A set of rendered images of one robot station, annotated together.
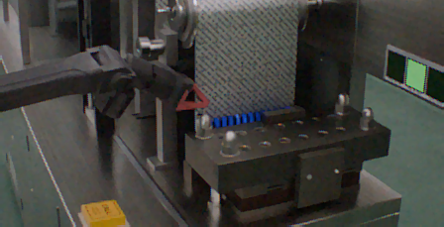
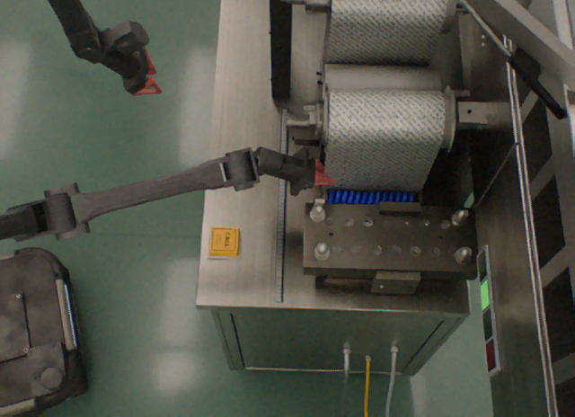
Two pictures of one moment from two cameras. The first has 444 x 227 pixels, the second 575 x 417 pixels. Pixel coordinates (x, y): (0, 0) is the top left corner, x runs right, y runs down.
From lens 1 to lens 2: 1.18 m
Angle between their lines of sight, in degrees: 48
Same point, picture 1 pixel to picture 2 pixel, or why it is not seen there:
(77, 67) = (204, 181)
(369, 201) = (437, 306)
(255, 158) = (336, 268)
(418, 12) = (504, 268)
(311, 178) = (384, 286)
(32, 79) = (161, 192)
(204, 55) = (333, 161)
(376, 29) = (489, 219)
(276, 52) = (408, 165)
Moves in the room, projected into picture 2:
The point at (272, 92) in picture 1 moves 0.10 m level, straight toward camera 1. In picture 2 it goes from (399, 182) to (378, 217)
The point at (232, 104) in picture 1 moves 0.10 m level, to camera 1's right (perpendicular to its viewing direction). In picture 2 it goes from (358, 184) to (397, 201)
